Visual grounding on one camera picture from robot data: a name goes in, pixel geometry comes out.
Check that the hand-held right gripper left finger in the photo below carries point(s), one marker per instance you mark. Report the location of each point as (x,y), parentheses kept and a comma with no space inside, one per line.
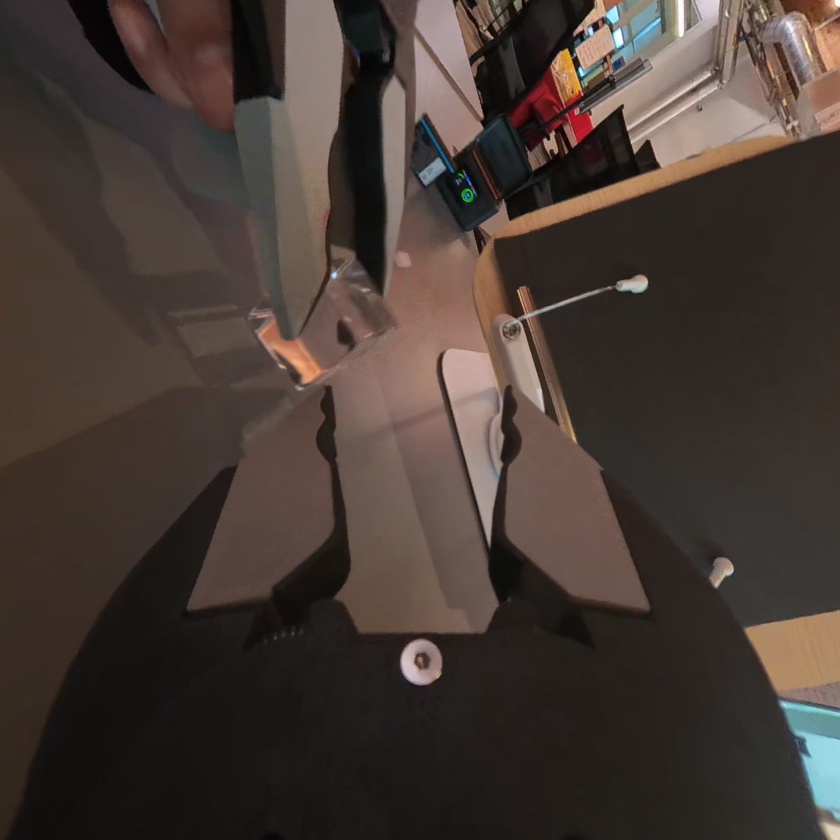
(275,525)

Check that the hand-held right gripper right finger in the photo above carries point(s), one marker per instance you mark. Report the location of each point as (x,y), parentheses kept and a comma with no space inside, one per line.
(564,525)

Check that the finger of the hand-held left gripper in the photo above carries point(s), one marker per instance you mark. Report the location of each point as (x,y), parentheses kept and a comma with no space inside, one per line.
(394,170)
(289,216)

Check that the clear acrylic cube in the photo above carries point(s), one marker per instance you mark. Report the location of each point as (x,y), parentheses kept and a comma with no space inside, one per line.
(348,321)

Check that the person's left hand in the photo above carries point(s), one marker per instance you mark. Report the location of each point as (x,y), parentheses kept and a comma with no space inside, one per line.
(190,52)

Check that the black device with blue edge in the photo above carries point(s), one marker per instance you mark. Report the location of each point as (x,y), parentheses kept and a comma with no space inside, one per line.
(430,154)

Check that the black power station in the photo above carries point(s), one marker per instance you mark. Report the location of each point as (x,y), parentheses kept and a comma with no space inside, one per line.
(482,177)

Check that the white monitor stand base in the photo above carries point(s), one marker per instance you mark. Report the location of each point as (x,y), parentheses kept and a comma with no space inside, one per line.
(476,420)

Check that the white peg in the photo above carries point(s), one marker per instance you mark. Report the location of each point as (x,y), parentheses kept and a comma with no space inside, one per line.
(720,569)

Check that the red box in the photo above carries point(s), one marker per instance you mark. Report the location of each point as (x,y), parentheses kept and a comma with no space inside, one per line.
(548,105)

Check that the black mesh chair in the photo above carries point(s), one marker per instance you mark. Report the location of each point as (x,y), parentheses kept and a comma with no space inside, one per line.
(590,164)

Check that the dark screen monitor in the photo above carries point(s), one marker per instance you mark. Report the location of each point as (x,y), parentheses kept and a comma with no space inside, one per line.
(689,367)

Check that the silver ventilation duct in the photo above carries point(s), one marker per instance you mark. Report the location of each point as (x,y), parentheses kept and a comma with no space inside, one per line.
(787,52)

